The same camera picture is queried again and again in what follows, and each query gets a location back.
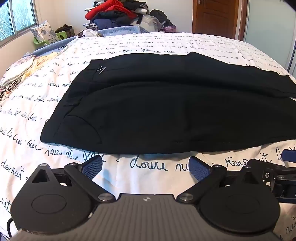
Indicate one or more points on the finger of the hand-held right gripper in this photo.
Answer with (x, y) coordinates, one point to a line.
(288, 155)

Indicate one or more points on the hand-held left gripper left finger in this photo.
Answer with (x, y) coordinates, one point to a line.
(93, 165)

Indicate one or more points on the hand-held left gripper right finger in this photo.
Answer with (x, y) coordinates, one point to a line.
(198, 168)

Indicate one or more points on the black pants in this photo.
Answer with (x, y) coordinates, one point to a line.
(150, 104)

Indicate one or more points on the striped cloth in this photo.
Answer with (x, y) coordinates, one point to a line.
(9, 89)

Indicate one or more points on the pale yellow cloth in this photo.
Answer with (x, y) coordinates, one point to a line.
(39, 63)

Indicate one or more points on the white script-printed bedspread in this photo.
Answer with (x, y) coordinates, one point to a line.
(161, 44)

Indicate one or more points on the frosted wardrobe sliding door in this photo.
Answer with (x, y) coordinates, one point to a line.
(268, 27)

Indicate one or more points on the green plastic chair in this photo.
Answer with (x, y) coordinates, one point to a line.
(60, 35)

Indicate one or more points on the blue quilted blanket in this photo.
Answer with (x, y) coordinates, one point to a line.
(120, 31)

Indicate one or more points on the dark brown bag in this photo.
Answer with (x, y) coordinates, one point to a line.
(66, 29)

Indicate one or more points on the pink bag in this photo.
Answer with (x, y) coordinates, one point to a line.
(170, 29)

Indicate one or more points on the floral pillow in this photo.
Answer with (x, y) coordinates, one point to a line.
(44, 32)

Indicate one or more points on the pile of mixed clothes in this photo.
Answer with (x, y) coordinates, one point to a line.
(111, 19)

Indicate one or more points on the wooden door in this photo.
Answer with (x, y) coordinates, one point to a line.
(215, 16)

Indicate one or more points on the clear plastic bag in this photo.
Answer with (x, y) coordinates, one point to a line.
(149, 23)

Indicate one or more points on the black bag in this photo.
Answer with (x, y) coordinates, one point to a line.
(160, 17)

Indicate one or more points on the window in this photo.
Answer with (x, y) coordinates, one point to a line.
(16, 18)

